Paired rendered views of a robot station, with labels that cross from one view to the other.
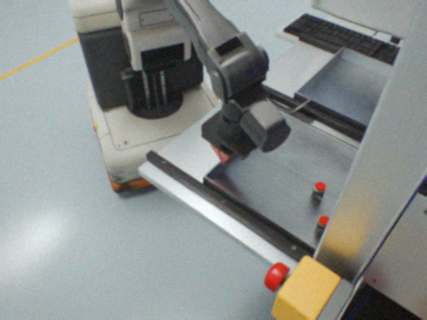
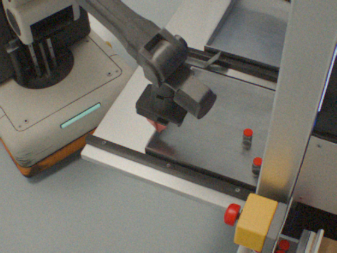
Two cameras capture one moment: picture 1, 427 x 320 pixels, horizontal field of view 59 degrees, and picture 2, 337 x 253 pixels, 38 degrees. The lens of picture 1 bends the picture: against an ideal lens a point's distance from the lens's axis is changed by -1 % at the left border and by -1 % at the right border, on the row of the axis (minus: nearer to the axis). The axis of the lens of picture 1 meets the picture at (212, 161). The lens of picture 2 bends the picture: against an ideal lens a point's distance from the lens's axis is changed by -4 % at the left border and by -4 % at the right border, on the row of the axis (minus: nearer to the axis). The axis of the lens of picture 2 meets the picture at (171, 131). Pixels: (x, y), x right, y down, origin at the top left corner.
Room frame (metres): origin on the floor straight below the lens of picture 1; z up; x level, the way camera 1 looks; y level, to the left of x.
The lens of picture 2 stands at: (-0.16, 0.10, 1.79)
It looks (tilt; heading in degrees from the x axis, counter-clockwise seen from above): 53 degrees down; 347
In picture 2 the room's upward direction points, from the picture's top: 3 degrees counter-clockwise
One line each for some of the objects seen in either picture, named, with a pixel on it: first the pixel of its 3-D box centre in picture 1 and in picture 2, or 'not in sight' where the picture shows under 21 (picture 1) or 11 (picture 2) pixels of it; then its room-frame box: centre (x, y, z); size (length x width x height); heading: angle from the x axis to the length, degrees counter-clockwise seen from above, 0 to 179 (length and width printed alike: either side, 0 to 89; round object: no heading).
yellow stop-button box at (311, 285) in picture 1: (309, 300); (259, 224); (0.19, -0.13, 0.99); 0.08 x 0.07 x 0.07; 51
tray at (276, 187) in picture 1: (311, 184); (240, 132); (0.46, -0.20, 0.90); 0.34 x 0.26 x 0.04; 51
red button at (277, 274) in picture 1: (280, 279); (235, 215); (0.22, -0.09, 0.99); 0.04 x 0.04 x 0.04; 51
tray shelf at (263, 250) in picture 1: (318, 132); (234, 79); (0.64, -0.25, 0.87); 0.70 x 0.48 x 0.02; 141
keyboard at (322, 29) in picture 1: (345, 40); not in sight; (1.13, -0.44, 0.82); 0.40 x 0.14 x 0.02; 50
